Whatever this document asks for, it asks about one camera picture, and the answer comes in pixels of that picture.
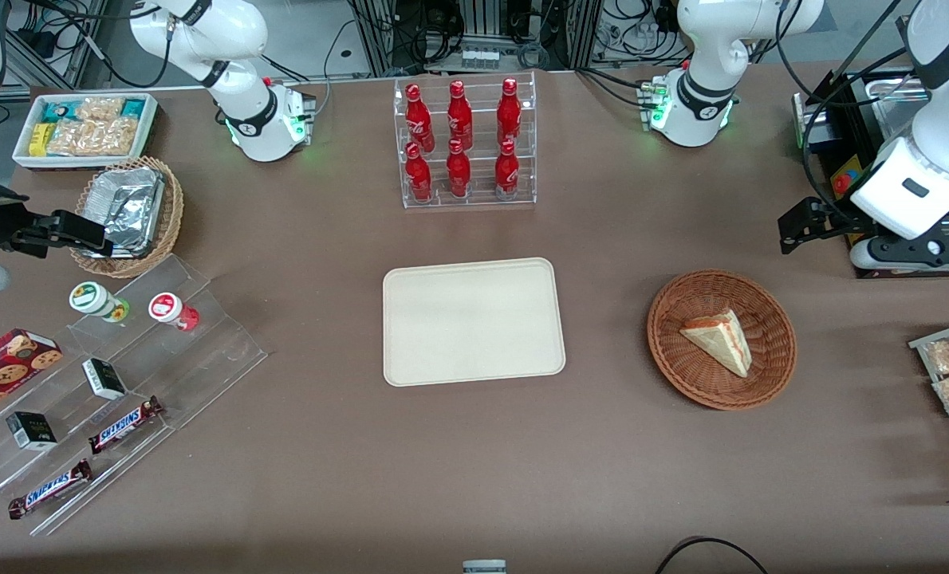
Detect triangular sandwich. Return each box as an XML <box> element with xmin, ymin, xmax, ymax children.
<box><xmin>679</xmin><ymin>308</ymin><xmax>754</xmax><ymax>379</ymax></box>

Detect light oval wicker basket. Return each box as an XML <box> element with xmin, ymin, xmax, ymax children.
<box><xmin>70</xmin><ymin>155</ymin><xmax>185</xmax><ymax>279</ymax></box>

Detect brown round wicker basket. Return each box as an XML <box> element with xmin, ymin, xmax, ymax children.
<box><xmin>646</xmin><ymin>269</ymin><xmax>798</xmax><ymax>412</ymax></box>

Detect beige plastic tray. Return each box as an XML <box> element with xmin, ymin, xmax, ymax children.
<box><xmin>382</xmin><ymin>257</ymin><xmax>567</xmax><ymax>388</ymax></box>

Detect silver foil containers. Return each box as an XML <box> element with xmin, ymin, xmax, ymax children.
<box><xmin>82</xmin><ymin>167</ymin><xmax>166</xmax><ymax>259</ymax></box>

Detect green lid cup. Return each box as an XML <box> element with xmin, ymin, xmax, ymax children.
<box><xmin>69</xmin><ymin>281</ymin><xmax>131</xmax><ymax>323</ymax></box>

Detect steel warmer pan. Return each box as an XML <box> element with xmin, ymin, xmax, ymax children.
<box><xmin>865</xmin><ymin>76</ymin><xmax>936</xmax><ymax>146</ymax></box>

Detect large clear cracker bag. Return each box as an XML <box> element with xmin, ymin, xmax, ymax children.
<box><xmin>47</xmin><ymin>117</ymin><xmax>141</xmax><ymax>157</ymax></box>

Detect black food warmer machine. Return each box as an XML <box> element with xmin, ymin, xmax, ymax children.
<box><xmin>792</xmin><ymin>67</ymin><xmax>949</xmax><ymax>279</ymax></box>

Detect red lid cup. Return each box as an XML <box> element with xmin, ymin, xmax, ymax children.
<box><xmin>148</xmin><ymin>293</ymin><xmax>201</xmax><ymax>332</ymax></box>

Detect small clear cracker bag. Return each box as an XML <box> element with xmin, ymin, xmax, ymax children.
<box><xmin>76</xmin><ymin>96</ymin><xmax>126</xmax><ymax>123</ymax></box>

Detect white snack bin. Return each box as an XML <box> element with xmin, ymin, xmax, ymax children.
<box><xmin>12</xmin><ymin>92</ymin><xmax>161</xmax><ymax>172</ymax></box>

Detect red cookie box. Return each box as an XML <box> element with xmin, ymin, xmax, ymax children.
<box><xmin>0</xmin><ymin>328</ymin><xmax>65</xmax><ymax>424</ymax></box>

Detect small black box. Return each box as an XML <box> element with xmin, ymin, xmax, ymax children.
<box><xmin>81</xmin><ymin>358</ymin><xmax>128</xmax><ymax>401</ymax></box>
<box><xmin>6</xmin><ymin>411</ymin><xmax>59</xmax><ymax>453</ymax></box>

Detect clear acrylic stepped display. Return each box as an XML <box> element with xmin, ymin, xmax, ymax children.
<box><xmin>0</xmin><ymin>254</ymin><xmax>269</xmax><ymax>537</ymax></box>

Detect brown Snickers bar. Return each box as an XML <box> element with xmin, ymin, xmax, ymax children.
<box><xmin>7</xmin><ymin>458</ymin><xmax>93</xmax><ymax>521</ymax></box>
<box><xmin>88</xmin><ymin>395</ymin><xmax>165</xmax><ymax>456</ymax></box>

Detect red cola bottle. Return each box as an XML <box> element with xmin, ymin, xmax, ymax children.
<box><xmin>404</xmin><ymin>142</ymin><xmax>434</xmax><ymax>203</ymax></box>
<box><xmin>447</xmin><ymin>80</ymin><xmax>475</xmax><ymax>151</ymax></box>
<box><xmin>445</xmin><ymin>139</ymin><xmax>473</xmax><ymax>199</ymax></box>
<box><xmin>496</xmin><ymin>77</ymin><xmax>523</xmax><ymax>149</ymax></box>
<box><xmin>494</xmin><ymin>139</ymin><xmax>521</xmax><ymax>201</ymax></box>
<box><xmin>404</xmin><ymin>83</ymin><xmax>436</xmax><ymax>153</ymax></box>

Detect clear acrylic bottle rack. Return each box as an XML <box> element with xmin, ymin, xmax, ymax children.
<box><xmin>392</xmin><ymin>71</ymin><xmax>538</xmax><ymax>210</ymax></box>

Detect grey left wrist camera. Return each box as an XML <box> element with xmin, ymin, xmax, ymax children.
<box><xmin>849</xmin><ymin>236</ymin><xmax>949</xmax><ymax>277</ymax></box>

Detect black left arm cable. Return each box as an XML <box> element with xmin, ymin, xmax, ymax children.
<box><xmin>776</xmin><ymin>0</ymin><xmax>934</xmax><ymax>228</ymax></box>

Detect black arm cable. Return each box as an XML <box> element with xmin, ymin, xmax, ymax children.
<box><xmin>12</xmin><ymin>0</ymin><xmax>176</xmax><ymax>90</ymax></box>
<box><xmin>776</xmin><ymin>0</ymin><xmax>934</xmax><ymax>228</ymax></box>

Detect grey wire rack tray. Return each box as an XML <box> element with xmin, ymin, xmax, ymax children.
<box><xmin>908</xmin><ymin>316</ymin><xmax>949</xmax><ymax>489</ymax></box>

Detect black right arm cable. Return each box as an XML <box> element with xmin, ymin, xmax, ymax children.
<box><xmin>12</xmin><ymin>0</ymin><xmax>176</xmax><ymax>90</ymax></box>

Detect black floor cable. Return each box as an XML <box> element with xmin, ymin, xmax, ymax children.
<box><xmin>653</xmin><ymin>536</ymin><xmax>772</xmax><ymax>574</ymax></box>

